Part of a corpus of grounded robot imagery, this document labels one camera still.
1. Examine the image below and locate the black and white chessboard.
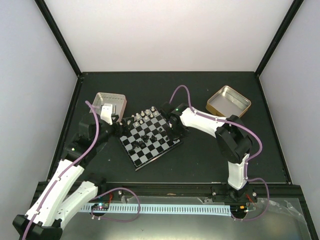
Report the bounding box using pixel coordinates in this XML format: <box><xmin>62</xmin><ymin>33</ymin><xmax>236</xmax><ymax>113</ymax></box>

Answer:
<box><xmin>119</xmin><ymin>106</ymin><xmax>182</xmax><ymax>171</ymax></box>

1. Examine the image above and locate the black frame post left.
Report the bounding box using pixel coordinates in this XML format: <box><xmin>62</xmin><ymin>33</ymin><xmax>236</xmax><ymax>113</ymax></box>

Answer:
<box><xmin>34</xmin><ymin>0</ymin><xmax>82</xmax><ymax>77</ymax></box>

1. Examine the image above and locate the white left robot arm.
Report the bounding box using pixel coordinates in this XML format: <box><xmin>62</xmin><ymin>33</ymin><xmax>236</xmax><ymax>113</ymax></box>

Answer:
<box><xmin>12</xmin><ymin>113</ymin><xmax>135</xmax><ymax>240</ymax></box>

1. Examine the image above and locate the black frame post right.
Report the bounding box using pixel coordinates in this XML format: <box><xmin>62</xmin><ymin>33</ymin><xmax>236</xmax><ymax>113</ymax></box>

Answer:
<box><xmin>254</xmin><ymin>0</ymin><xmax>304</xmax><ymax>77</ymax></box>

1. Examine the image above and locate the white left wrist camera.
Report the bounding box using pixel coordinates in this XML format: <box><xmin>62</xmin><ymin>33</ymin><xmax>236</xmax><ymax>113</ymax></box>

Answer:
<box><xmin>100</xmin><ymin>103</ymin><xmax>116</xmax><ymax>125</ymax></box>

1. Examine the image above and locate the gold metal tin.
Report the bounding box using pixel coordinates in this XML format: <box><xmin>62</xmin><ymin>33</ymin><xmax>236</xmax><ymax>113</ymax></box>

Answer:
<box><xmin>205</xmin><ymin>85</ymin><xmax>252</xmax><ymax>118</ymax></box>

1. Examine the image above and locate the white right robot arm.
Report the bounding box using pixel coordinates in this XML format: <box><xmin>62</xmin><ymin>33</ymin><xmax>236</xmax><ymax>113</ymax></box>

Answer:
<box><xmin>160</xmin><ymin>102</ymin><xmax>253</xmax><ymax>202</ymax></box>

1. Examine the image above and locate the white slotted cable duct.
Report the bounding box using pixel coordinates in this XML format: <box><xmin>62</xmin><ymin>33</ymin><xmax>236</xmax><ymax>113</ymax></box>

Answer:
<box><xmin>79</xmin><ymin>203</ymin><xmax>232</xmax><ymax>217</ymax></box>

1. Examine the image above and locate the pink metal tin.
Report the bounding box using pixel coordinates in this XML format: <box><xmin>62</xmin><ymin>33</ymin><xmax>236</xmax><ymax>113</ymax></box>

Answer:
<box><xmin>92</xmin><ymin>92</ymin><xmax>127</xmax><ymax>125</ymax></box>

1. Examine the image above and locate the black frame post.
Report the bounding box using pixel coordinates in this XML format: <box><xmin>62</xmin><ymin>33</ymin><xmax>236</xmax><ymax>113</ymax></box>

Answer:
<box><xmin>34</xmin><ymin>0</ymin><xmax>82</xmax><ymax>77</ymax></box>
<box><xmin>254</xmin><ymin>0</ymin><xmax>304</xmax><ymax>77</ymax></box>

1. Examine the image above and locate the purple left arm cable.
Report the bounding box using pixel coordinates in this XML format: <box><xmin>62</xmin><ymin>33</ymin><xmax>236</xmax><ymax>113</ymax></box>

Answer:
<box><xmin>22</xmin><ymin>100</ymin><xmax>141</xmax><ymax>240</ymax></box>

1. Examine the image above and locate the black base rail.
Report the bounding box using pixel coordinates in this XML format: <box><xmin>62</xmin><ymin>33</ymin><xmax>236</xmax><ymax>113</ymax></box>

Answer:
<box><xmin>31</xmin><ymin>181</ymin><xmax>305</xmax><ymax>204</ymax></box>

